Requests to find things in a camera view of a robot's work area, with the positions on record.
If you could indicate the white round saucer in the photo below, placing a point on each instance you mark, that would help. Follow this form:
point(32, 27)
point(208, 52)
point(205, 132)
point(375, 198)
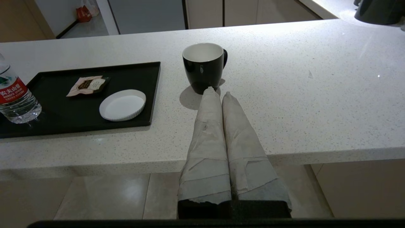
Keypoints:
point(121, 106)

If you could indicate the black electric kettle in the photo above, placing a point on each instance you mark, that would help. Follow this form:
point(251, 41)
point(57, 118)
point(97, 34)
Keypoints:
point(379, 12)

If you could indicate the beige sink cabinet door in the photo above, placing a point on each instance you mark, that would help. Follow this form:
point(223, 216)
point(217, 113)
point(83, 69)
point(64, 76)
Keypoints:
point(204, 12)
point(240, 11)

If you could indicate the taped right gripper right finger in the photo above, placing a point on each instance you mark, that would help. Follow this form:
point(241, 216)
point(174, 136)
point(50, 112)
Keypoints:
point(250, 164)

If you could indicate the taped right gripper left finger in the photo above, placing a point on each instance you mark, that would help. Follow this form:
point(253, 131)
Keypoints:
point(207, 158)

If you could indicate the black rectangular serving tray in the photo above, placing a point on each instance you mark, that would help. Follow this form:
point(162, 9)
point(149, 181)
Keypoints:
point(63, 110)

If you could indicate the black mug with white inside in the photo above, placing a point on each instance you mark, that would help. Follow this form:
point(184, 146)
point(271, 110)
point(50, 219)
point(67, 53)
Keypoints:
point(202, 72)

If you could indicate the red bag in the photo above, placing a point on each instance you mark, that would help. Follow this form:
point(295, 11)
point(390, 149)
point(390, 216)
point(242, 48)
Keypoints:
point(84, 15)

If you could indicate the tall grey cabinet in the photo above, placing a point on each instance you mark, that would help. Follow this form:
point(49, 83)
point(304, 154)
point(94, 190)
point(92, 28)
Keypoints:
point(145, 15)

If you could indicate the wooden entrance door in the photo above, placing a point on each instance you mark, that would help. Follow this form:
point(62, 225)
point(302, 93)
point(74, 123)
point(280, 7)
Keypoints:
point(19, 22)

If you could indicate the beige drawer cabinet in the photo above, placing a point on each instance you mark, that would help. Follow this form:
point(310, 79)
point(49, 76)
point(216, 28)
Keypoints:
point(284, 9)

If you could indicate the red-capped clear water bottle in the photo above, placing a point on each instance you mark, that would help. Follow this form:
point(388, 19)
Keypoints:
point(15, 98)

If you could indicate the pink and black tea packet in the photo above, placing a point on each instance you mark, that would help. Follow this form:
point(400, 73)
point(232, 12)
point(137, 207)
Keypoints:
point(87, 85)

